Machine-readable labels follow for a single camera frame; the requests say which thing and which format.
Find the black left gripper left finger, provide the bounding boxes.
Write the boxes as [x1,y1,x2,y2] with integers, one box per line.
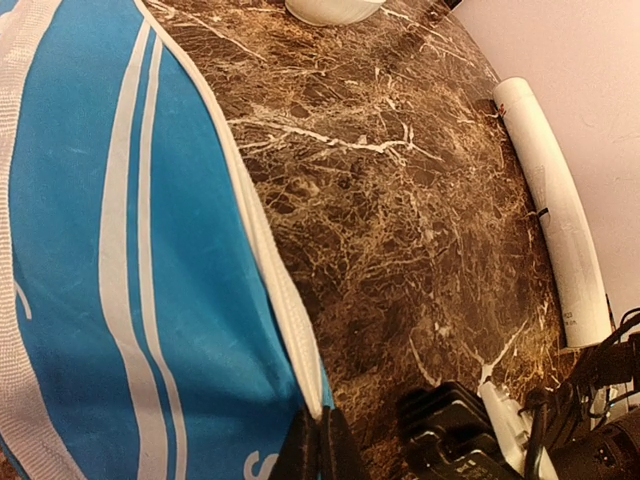
[272,409,320,480]

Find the blue racket bag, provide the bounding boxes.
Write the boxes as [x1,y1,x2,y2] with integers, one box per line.
[1,1,331,479]

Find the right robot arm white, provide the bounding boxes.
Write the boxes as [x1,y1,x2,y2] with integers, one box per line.
[521,307,639,479]

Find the white shuttlecock tube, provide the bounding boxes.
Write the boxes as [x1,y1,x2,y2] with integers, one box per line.
[493,77,612,349]

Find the white ceramic bowl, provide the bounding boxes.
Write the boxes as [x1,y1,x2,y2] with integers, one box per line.
[285,0,385,26]

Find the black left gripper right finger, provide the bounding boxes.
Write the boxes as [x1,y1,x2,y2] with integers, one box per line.
[319,406,370,480]

